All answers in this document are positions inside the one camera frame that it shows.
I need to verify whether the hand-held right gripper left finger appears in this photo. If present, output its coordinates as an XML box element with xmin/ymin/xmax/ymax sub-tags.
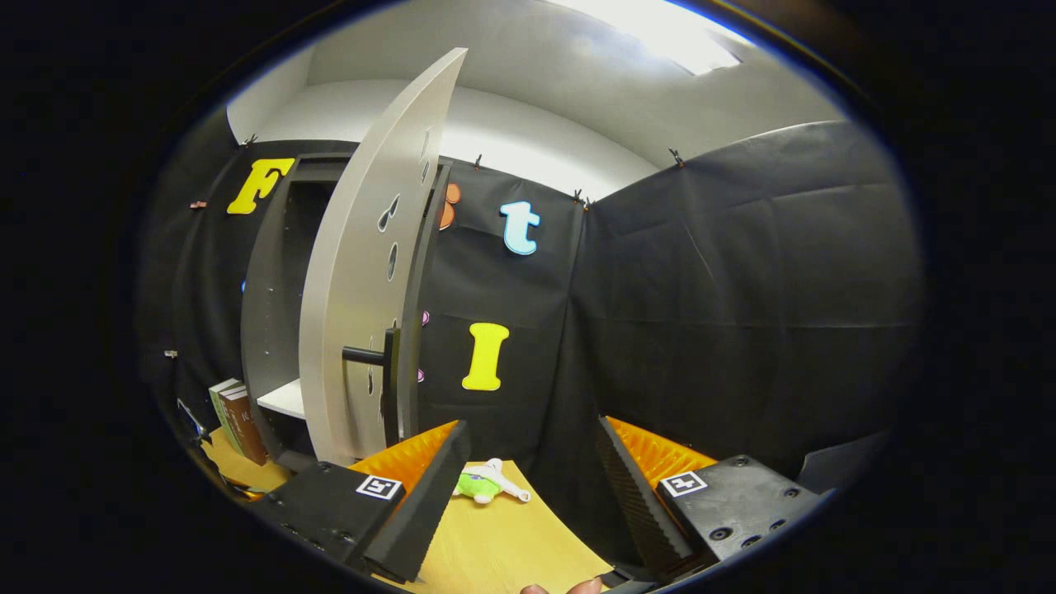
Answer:
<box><xmin>243</xmin><ymin>419</ymin><xmax>474</xmax><ymax>585</ymax></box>

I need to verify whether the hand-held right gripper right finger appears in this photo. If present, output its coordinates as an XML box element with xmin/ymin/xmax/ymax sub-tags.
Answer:
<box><xmin>596</xmin><ymin>416</ymin><xmax>826</xmax><ymax>582</ymax></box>

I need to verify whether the black cabinet door handle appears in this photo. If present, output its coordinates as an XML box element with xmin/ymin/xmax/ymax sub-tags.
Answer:
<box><xmin>342</xmin><ymin>328</ymin><xmax>402</xmax><ymax>448</ymax></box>

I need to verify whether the beige cabinet door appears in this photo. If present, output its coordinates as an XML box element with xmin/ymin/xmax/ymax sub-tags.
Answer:
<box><xmin>299</xmin><ymin>47</ymin><xmax>469</xmax><ymax>467</ymax></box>

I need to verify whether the white cabinet shelf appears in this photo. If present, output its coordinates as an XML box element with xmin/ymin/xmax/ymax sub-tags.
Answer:
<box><xmin>257</xmin><ymin>378</ymin><xmax>308</xmax><ymax>420</ymax></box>

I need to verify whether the dark grey cabinet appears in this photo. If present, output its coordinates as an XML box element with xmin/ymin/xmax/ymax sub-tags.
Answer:
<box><xmin>241</xmin><ymin>153</ymin><xmax>453</xmax><ymax>473</ymax></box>

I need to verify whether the green white plush toy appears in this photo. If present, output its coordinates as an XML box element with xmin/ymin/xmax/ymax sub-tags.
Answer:
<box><xmin>452</xmin><ymin>458</ymin><xmax>533</xmax><ymax>506</ymax></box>

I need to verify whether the black backdrop cloth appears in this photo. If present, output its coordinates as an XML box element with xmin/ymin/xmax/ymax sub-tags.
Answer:
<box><xmin>140</xmin><ymin>107</ymin><xmax>925</xmax><ymax>562</ymax></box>

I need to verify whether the dark brown spine book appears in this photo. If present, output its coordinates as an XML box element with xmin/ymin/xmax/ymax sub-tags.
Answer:
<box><xmin>216</xmin><ymin>384</ymin><xmax>248</xmax><ymax>459</ymax></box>

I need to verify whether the long ceiling light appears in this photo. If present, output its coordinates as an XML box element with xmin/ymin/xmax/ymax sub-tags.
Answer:
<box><xmin>544</xmin><ymin>0</ymin><xmax>753</xmax><ymax>77</ymax></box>

